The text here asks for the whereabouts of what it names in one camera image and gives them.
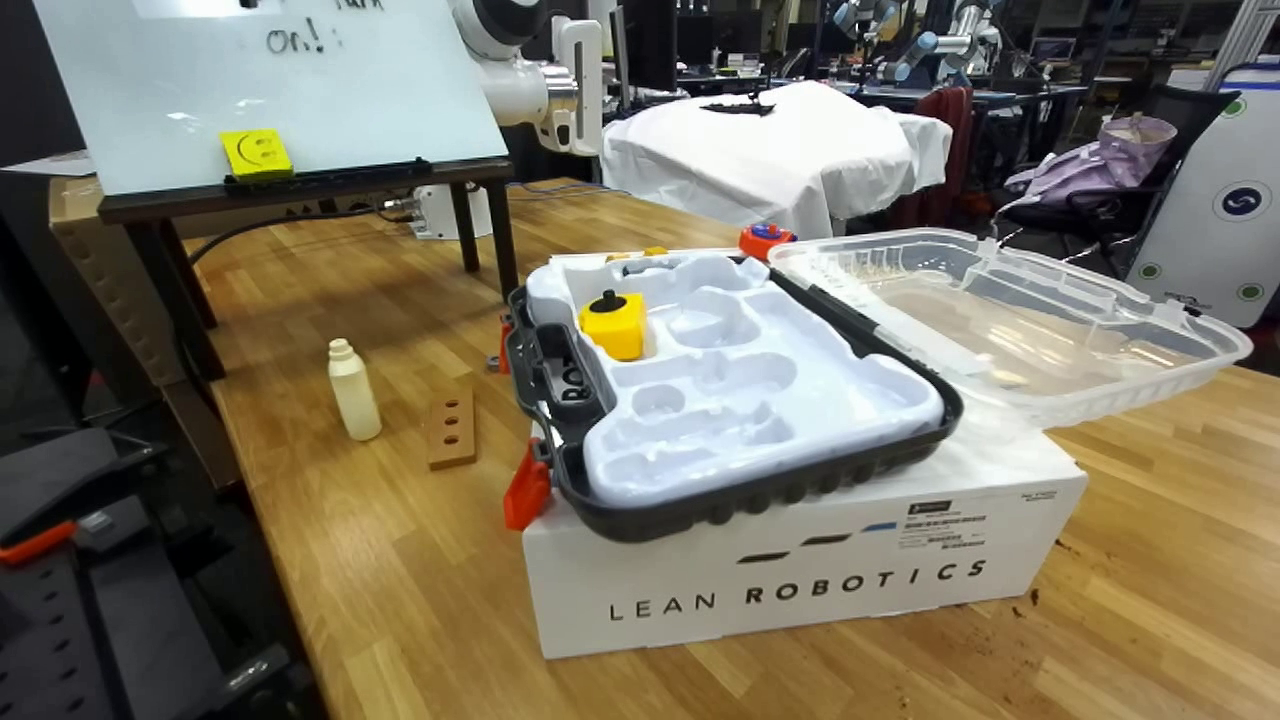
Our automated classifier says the wooden block with holes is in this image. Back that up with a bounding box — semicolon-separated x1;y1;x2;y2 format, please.
426;390;475;469

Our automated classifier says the white cloth covered object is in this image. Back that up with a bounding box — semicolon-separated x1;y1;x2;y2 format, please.
600;80;953;236

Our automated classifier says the yellow black part in case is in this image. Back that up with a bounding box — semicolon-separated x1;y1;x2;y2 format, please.
581;287;647;361

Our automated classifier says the yellow duster block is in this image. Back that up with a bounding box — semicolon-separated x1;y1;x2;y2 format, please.
221;128;293;182

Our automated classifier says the black optical breadboard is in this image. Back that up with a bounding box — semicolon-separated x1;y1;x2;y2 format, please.
0;427;322;720

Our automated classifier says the red round cap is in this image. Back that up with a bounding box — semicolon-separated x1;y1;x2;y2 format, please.
739;223;790;259

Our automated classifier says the clear plastic case lid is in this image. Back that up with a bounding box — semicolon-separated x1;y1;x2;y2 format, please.
769;228;1252;427

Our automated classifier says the white whiteboard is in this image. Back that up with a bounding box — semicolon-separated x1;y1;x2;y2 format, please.
33;0;504;197

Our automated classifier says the black whiteboard tray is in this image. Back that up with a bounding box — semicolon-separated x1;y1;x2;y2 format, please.
94;156;514;223

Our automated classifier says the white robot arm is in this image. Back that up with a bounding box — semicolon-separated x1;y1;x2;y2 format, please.
447;0;619;156

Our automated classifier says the white cardboard box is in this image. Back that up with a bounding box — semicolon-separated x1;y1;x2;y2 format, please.
520;406;1088;659

